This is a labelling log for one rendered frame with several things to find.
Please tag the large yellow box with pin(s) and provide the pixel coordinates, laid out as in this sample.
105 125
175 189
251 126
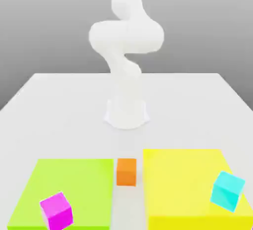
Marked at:
177 182

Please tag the small magenta cube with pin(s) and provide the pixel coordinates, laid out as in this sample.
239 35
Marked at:
56 210

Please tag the small orange cube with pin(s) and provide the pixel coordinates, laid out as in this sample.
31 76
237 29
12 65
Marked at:
126 172

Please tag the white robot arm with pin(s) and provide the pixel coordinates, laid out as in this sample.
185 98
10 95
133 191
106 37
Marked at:
126 36

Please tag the small cyan cube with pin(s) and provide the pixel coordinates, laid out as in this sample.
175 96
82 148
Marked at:
227 190

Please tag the large lime green box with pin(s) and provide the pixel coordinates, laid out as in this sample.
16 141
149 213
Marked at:
79 182

